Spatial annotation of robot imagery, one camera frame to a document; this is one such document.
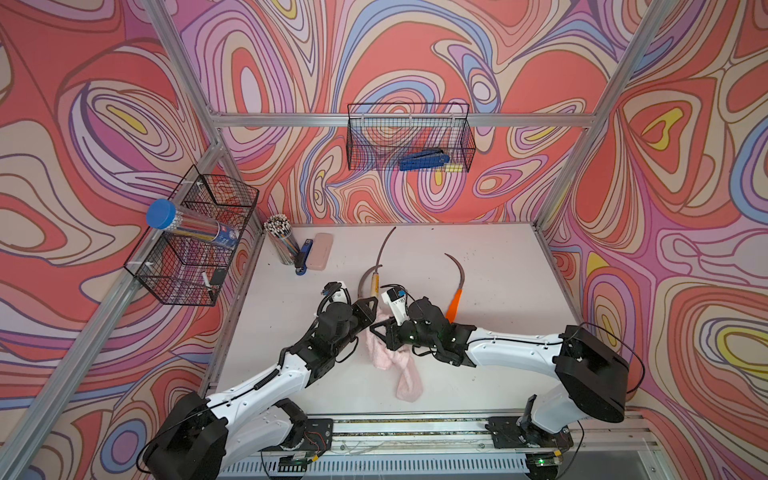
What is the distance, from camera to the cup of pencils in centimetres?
98

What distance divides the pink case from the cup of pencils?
6cm

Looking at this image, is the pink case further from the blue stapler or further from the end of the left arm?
the end of the left arm

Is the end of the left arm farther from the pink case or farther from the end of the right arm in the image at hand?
the pink case

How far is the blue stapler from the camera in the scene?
1066 mm

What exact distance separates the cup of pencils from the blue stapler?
0.02 meters

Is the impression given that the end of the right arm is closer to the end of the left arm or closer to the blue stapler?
the end of the left arm

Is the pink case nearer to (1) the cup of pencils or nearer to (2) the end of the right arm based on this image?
(1) the cup of pencils

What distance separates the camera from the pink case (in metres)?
1.07

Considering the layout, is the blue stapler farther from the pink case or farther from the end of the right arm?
the end of the right arm
